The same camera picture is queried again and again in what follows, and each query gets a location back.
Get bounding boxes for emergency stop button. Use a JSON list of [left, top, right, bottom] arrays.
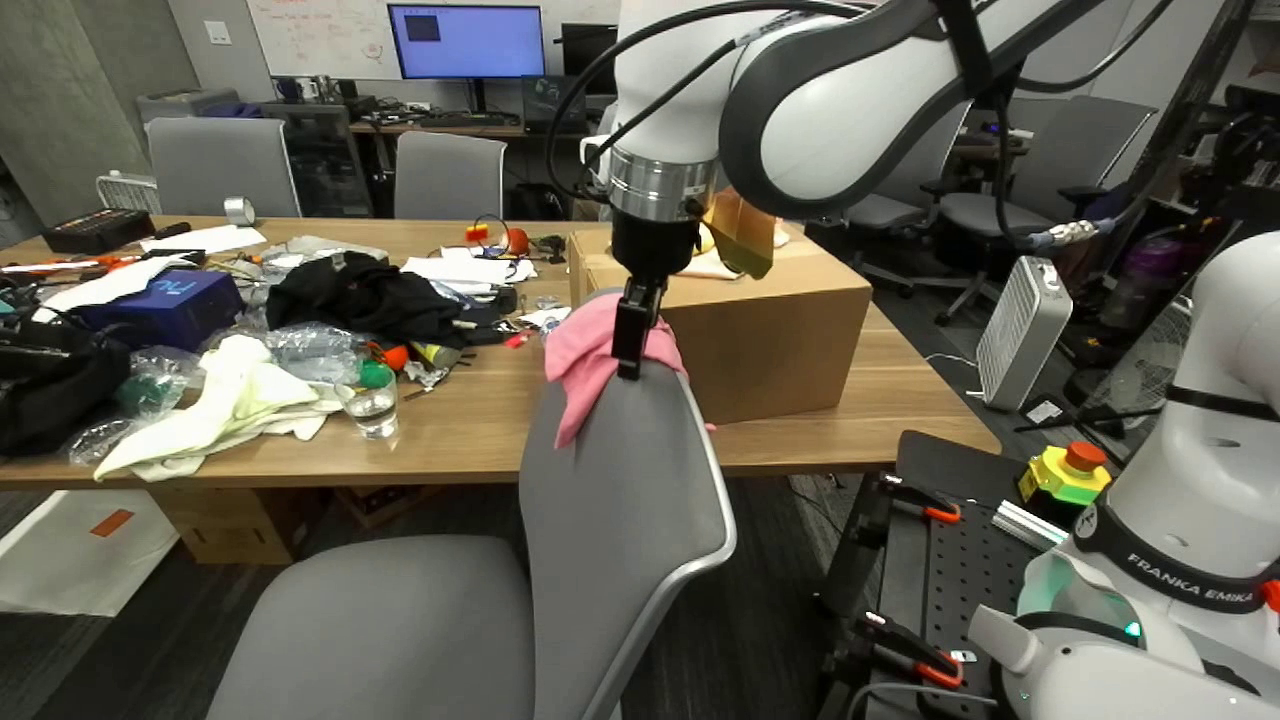
[[1015, 438, 1111, 504]]

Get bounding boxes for white papers stack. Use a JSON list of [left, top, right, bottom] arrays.
[[406, 246, 537, 296]]

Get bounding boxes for clear plastic bags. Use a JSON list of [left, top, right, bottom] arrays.
[[265, 323, 402, 438]]

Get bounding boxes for pink cloth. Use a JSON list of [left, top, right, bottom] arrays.
[[540, 292, 689, 452]]

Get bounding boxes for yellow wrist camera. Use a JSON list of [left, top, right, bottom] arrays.
[[703, 189, 776, 279]]

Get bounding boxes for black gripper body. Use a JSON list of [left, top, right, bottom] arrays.
[[613, 213, 701, 314]]

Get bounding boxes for blue box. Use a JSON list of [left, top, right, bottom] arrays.
[[75, 267, 243, 353]]

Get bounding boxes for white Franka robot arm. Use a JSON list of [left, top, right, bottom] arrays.
[[606, 0, 1280, 720]]

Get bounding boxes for black bag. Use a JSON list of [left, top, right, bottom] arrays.
[[0, 320, 134, 456]]

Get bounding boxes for cardboard box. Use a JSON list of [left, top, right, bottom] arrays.
[[571, 217, 877, 427]]

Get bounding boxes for orange ball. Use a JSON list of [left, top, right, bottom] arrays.
[[505, 229, 533, 255]]

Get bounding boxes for grey office chair foreground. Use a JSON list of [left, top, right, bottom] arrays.
[[207, 367, 736, 720]]

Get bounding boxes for computer monitor lit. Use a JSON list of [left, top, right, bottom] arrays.
[[390, 4, 545, 80]]

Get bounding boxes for black clothing pile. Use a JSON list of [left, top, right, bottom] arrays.
[[270, 253, 515, 346]]

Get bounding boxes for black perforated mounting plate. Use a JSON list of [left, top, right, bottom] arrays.
[[816, 431, 1032, 720]]

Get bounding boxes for peach pink shirt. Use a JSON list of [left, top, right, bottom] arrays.
[[689, 242, 732, 279]]

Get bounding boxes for green ball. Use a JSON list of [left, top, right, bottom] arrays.
[[356, 358, 396, 391]]

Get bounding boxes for pale yellow cloth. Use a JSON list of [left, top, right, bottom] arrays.
[[93, 334, 339, 485]]

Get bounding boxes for grey chair far middle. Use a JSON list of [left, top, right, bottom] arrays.
[[393, 131, 509, 219]]

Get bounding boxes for grey chair far left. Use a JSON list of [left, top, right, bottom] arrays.
[[143, 117, 300, 217]]

